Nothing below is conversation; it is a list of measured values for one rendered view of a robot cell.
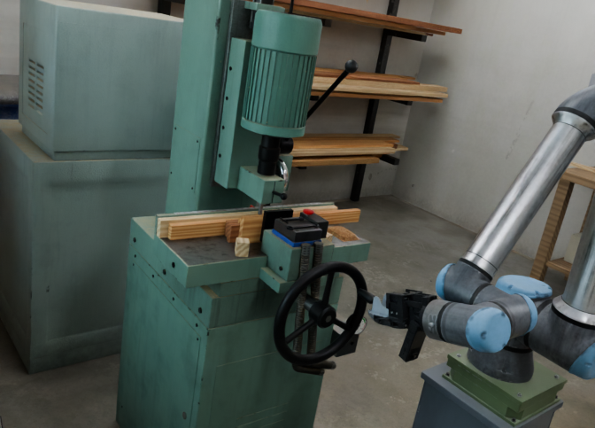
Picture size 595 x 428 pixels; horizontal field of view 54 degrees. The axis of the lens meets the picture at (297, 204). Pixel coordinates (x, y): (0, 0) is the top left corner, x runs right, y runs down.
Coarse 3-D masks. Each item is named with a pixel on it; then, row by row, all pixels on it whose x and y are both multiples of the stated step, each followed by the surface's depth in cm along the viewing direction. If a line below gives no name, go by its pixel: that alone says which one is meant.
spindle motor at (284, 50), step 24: (264, 24) 146; (288, 24) 144; (312, 24) 146; (264, 48) 148; (288, 48) 146; (312, 48) 149; (264, 72) 149; (288, 72) 148; (312, 72) 154; (264, 96) 150; (288, 96) 150; (264, 120) 152; (288, 120) 153
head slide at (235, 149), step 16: (240, 48) 159; (240, 64) 159; (240, 80) 160; (240, 96) 161; (224, 112) 168; (240, 112) 163; (224, 128) 168; (240, 128) 165; (224, 144) 169; (240, 144) 167; (256, 144) 170; (224, 160) 169; (240, 160) 169; (256, 160) 172; (224, 176) 170
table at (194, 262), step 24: (168, 240) 153; (192, 240) 156; (216, 240) 158; (336, 240) 173; (360, 240) 176; (168, 264) 150; (192, 264) 142; (216, 264) 145; (240, 264) 150; (264, 264) 154; (288, 288) 149
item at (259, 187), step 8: (240, 168) 169; (248, 168) 168; (256, 168) 169; (240, 176) 170; (248, 176) 166; (256, 176) 163; (264, 176) 163; (272, 176) 164; (240, 184) 170; (248, 184) 166; (256, 184) 163; (264, 184) 160; (272, 184) 161; (280, 184) 163; (248, 192) 166; (256, 192) 163; (264, 192) 161; (280, 192) 164; (256, 200) 163; (264, 200) 162; (272, 200) 163; (280, 200) 165
